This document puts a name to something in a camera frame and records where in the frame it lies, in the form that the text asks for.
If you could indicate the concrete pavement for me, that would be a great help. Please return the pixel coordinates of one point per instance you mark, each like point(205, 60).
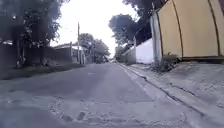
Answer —
point(193, 83)

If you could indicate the dark wall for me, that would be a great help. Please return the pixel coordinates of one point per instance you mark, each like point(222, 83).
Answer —
point(33, 55)

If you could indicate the low building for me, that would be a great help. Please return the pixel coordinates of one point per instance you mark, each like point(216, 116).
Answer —
point(75, 51)

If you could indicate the concrete gate post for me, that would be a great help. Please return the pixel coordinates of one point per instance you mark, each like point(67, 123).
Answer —
point(155, 40)

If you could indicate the white wall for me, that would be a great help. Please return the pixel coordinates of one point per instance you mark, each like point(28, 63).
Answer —
point(141, 52)

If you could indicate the row of trees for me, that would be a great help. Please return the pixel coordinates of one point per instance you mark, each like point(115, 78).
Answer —
point(26, 26)

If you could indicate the yellow panel gate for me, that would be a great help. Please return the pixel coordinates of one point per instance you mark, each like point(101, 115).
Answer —
point(193, 30)

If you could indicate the grass verge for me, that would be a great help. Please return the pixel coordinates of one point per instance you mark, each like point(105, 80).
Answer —
point(36, 70)

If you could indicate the pole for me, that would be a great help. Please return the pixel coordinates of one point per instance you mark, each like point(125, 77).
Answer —
point(78, 41)

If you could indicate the grey concrete road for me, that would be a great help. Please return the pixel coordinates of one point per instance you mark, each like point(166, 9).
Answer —
point(96, 93)

